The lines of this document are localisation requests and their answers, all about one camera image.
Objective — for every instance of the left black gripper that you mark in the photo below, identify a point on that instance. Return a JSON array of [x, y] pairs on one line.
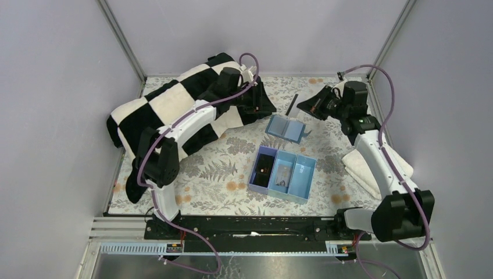
[[253, 98]]

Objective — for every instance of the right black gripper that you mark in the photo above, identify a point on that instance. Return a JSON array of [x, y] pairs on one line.
[[321, 106]]

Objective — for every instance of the teal leather card holder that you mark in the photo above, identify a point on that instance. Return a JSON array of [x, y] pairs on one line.
[[284, 128]]

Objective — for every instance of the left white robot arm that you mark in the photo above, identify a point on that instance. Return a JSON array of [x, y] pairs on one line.
[[158, 159]]

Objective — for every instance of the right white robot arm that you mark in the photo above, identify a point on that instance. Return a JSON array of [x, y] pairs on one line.
[[404, 211]]

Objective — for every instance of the black card in box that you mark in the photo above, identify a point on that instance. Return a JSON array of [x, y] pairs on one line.
[[263, 170]]

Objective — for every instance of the VIP card in box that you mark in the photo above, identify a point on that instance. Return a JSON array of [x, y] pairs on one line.
[[283, 176]]

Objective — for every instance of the black white checkered blanket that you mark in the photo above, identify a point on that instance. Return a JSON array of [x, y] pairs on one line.
[[160, 107]]

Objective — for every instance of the purple open box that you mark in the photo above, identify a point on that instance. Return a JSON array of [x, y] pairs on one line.
[[262, 150]]

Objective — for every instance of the floral patterned table mat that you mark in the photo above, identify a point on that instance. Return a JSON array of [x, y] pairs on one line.
[[214, 181]]

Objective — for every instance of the white folded towel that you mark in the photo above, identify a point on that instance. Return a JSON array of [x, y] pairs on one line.
[[359, 170]]

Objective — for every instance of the light blue middle box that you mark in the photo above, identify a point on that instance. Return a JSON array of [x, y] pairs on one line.
[[287, 159]]

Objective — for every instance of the light blue box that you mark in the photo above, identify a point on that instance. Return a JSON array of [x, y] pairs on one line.
[[287, 159], [301, 180]]

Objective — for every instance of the light blue right box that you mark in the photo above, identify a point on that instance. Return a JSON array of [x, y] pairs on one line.
[[301, 180]]

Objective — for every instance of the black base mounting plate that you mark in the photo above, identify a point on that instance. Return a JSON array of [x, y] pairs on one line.
[[251, 233]]

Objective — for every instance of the aluminium frame rail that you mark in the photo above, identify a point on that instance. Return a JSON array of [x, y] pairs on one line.
[[115, 227]]

